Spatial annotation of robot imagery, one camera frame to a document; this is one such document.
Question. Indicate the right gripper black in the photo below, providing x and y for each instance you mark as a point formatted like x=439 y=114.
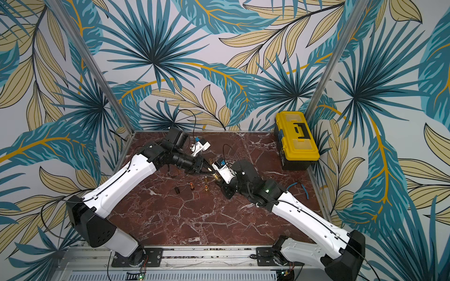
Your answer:
x=228 y=185

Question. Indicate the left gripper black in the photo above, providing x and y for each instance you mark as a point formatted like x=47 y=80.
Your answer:
x=198 y=162

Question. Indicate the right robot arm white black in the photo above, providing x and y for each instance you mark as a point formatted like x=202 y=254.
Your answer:
x=336 y=251

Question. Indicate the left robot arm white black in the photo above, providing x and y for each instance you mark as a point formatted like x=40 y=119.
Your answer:
x=88 y=214

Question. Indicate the yellow black toolbox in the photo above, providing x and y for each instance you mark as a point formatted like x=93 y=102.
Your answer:
x=295 y=142

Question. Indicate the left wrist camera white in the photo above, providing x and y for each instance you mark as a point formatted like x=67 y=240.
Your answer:
x=200 y=145

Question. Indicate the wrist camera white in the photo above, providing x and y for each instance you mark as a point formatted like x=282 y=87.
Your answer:
x=221 y=167
x=200 y=145

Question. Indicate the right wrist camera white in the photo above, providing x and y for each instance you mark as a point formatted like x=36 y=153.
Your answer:
x=221 y=167

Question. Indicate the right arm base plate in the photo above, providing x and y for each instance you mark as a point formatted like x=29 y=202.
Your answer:
x=268 y=256

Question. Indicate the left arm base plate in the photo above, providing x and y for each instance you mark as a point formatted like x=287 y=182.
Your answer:
x=149 y=257

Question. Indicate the aluminium frame rail front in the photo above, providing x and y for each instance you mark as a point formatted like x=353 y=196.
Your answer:
x=183 y=263

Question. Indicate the aluminium corner post left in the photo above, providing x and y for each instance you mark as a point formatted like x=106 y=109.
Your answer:
x=69 y=26

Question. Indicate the aluminium corner post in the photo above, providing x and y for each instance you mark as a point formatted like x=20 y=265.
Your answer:
x=69 y=26
x=348 y=29

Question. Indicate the aluminium corner post right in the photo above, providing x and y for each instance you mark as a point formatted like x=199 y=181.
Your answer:
x=348 y=29

